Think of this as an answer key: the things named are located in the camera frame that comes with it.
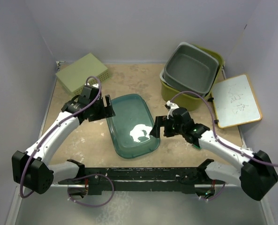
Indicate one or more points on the teal plastic tub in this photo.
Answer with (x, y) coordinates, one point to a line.
(131, 126)

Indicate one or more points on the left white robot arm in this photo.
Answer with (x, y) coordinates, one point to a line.
(31, 168)

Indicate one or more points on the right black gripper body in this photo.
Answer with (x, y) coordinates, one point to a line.
(171, 129)

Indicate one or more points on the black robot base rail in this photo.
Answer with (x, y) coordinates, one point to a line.
(167, 179)

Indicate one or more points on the white perforated basket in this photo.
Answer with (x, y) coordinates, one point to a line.
(163, 70)

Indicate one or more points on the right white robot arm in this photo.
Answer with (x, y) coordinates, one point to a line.
(252, 171)

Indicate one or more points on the pale green perforated basket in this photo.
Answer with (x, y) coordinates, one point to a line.
(73, 77)

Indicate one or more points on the grey plastic tub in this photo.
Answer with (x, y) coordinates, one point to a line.
(192, 69)

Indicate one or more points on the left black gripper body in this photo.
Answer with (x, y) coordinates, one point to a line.
(97, 112)

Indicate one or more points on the small whiteboard orange frame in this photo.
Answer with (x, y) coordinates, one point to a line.
(235, 102)

